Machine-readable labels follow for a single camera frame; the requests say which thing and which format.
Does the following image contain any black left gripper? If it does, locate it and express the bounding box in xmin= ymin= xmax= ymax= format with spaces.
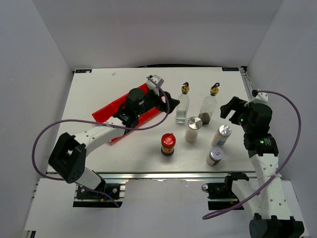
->
xmin=135 ymin=88 xmax=179 ymax=118

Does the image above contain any clear liquid glass bottle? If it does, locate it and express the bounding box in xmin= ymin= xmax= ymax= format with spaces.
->
xmin=175 ymin=82 xmax=190 ymax=124

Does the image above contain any dark liquid glass bottle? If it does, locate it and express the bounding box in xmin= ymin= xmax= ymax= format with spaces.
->
xmin=198 ymin=82 xmax=220 ymax=125

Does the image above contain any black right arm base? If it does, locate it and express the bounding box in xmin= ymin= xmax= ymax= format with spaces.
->
xmin=201 ymin=182 xmax=238 ymax=200

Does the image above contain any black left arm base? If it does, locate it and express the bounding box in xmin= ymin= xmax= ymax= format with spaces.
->
xmin=75 ymin=182 xmax=127 ymax=203

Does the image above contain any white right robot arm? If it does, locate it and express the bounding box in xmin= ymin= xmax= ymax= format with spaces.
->
xmin=203 ymin=94 xmax=305 ymax=238

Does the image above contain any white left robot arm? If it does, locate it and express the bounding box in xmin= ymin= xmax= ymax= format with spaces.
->
xmin=49 ymin=88 xmax=179 ymax=198

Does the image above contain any silver lid blue label jar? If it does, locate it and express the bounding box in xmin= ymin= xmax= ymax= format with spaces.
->
xmin=211 ymin=125 xmax=232 ymax=147

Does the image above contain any silver lid white powder jar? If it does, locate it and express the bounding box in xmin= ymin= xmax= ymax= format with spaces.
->
xmin=185 ymin=117 xmax=203 ymax=143

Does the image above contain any red lid dark sauce jar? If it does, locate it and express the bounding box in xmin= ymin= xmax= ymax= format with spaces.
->
xmin=161 ymin=133 xmax=176 ymax=156

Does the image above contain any blue table corner label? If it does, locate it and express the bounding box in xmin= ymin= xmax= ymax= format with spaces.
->
xmin=221 ymin=67 xmax=240 ymax=72

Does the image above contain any white lid brown spice jar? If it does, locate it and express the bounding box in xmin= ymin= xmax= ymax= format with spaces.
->
xmin=206 ymin=147 xmax=224 ymax=166

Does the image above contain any blue left table label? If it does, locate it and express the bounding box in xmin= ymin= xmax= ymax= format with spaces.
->
xmin=75 ymin=69 xmax=92 ymax=74

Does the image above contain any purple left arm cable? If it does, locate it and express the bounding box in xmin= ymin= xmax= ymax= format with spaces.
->
xmin=32 ymin=78 xmax=171 ymax=208

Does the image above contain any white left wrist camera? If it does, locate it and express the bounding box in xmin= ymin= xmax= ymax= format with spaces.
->
xmin=146 ymin=74 xmax=164 ymax=95

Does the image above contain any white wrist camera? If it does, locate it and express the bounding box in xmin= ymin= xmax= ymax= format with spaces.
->
xmin=146 ymin=74 xmax=164 ymax=95
xmin=244 ymin=89 xmax=268 ymax=107

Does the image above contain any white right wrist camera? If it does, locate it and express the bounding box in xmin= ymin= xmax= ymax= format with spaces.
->
xmin=244 ymin=89 xmax=268 ymax=107

